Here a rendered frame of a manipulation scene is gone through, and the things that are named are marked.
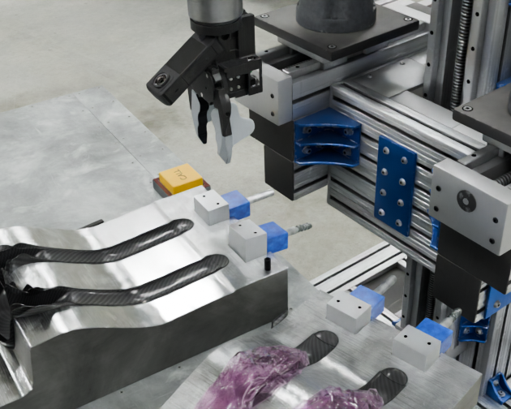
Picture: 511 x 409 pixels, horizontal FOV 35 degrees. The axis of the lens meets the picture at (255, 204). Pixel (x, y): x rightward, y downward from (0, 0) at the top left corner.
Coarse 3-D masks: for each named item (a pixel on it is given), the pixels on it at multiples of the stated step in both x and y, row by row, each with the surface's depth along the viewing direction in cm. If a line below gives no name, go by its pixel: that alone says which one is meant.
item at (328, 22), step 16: (304, 0) 149; (320, 0) 146; (336, 0) 146; (352, 0) 146; (368, 0) 148; (304, 16) 149; (320, 16) 147; (336, 16) 148; (352, 16) 147; (368, 16) 149; (336, 32) 148
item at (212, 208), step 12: (204, 192) 128; (216, 192) 128; (228, 192) 130; (264, 192) 132; (204, 204) 125; (216, 204) 125; (228, 204) 125; (240, 204) 127; (204, 216) 126; (216, 216) 125; (228, 216) 127; (240, 216) 128
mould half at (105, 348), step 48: (192, 192) 133; (0, 240) 116; (48, 240) 119; (96, 240) 124; (192, 240) 122; (96, 288) 112; (192, 288) 114; (240, 288) 113; (48, 336) 100; (96, 336) 103; (144, 336) 108; (192, 336) 113; (0, 384) 104; (48, 384) 103; (96, 384) 107
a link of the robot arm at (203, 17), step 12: (192, 0) 107; (204, 0) 106; (216, 0) 106; (228, 0) 106; (240, 0) 108; (192, 12) 108; (204, 12) 107; (216, 12) 107; (228, 12) 107; (240, 12) 109; (204, 24) 109; (216, 24) 108
